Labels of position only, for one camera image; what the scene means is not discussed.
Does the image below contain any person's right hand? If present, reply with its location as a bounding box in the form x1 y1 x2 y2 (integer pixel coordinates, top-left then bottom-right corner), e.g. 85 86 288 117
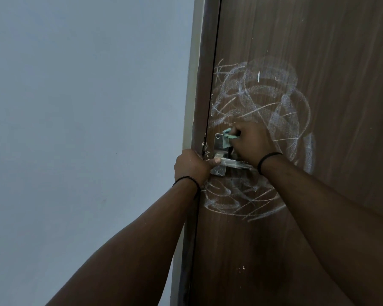
227 121 283 169

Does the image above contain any person's left hand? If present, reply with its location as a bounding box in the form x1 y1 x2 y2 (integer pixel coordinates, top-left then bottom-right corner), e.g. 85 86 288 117
174 149 221 193

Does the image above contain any silver door handle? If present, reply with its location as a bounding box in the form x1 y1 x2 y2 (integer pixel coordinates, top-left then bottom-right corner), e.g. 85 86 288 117
210 133 254 176

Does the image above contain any brown wooden door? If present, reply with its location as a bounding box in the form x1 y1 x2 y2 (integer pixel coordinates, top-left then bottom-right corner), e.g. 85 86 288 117
190 0 383 306

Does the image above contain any person's right forearm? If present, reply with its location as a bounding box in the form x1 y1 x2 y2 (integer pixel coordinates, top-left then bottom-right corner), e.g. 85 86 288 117
261 154 383 306

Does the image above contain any person's left forearm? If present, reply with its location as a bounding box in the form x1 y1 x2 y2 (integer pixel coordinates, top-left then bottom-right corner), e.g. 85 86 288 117
46 180 201 306

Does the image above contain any black wristband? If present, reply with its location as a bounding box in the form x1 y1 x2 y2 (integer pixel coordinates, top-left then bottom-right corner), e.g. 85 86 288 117
172 176 202 200
257 152 284 176

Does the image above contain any brown door frame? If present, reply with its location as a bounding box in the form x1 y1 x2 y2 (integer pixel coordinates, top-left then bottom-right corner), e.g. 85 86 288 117
171 0 223 306

